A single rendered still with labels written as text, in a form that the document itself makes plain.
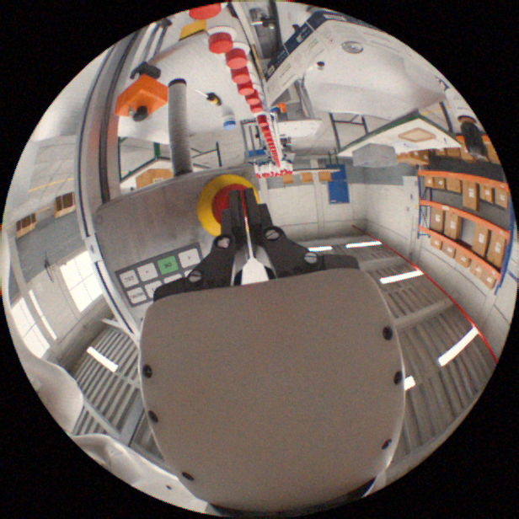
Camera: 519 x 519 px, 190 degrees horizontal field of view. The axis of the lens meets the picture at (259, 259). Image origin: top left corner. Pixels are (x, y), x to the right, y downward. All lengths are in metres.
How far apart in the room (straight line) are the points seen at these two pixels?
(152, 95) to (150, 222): 0.13
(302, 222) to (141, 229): 7.79
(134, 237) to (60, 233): 5.56
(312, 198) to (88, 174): 7.78
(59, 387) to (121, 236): 0.37
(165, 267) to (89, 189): 0.11
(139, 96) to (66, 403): 0.48
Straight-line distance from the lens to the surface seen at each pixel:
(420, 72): 0.73
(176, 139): 0.26
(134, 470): 0.28
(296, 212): 7.77
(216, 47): 0.28
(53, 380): 0.45
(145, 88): 0.19
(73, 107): 0.72
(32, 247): 5.54
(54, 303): 5.53
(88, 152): 0.20
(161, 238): 0.15
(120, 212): 0.16
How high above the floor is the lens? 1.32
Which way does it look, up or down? 22 degrees up
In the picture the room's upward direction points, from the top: 170 degrees clockwise
